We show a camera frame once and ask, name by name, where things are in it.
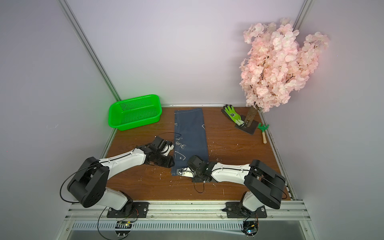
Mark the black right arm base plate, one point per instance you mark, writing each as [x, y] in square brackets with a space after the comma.
[236, 210]

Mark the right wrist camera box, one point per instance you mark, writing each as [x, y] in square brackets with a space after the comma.
[197, 165]

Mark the green and black work glove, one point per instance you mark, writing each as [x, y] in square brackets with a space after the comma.
[231, 113]

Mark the blue printed pillowcase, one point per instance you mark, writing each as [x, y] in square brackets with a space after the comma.
[190, 138]

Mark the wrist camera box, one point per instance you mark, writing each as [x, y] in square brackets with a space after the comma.
[161, 146]
[197, 165]

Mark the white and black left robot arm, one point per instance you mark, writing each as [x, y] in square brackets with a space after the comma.
[89, 184]

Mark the green plastic basket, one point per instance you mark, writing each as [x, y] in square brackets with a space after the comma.
[136, 112]

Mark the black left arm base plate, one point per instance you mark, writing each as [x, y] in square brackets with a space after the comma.
[130, 210]

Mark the left circuit board under rail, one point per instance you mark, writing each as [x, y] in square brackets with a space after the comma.
[123, 228]

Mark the circuit board under rail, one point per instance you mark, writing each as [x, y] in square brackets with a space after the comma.
[250, 228]
[123, 228]

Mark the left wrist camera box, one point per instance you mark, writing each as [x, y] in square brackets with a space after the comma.
[161, 146]

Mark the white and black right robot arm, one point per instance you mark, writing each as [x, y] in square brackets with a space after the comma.
[265, 185]

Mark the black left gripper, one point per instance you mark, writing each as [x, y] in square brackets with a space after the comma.
[169, 162]

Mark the right circuit board under rail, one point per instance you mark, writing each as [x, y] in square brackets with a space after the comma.
[250, 228]

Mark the aluminium front rail frame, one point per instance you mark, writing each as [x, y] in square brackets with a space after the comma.
[183, 216]

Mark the pink artificial blossom tree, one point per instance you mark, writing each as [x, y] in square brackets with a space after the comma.
[277, 64]

